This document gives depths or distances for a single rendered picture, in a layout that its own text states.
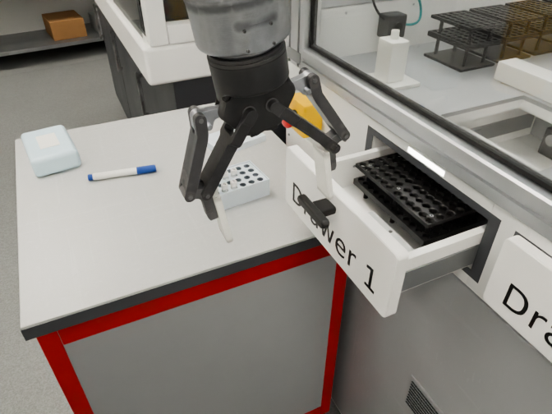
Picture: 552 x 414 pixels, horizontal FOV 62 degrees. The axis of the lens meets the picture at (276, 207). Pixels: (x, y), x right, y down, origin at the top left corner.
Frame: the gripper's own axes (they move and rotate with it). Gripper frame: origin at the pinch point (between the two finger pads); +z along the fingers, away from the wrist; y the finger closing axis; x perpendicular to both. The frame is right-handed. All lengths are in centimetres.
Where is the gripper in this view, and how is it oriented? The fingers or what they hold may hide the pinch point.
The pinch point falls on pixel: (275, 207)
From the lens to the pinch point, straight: 55.7
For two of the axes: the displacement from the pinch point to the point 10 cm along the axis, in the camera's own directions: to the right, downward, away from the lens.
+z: 1.4, 7.5, 6.4
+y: 9.0, -3.7, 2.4
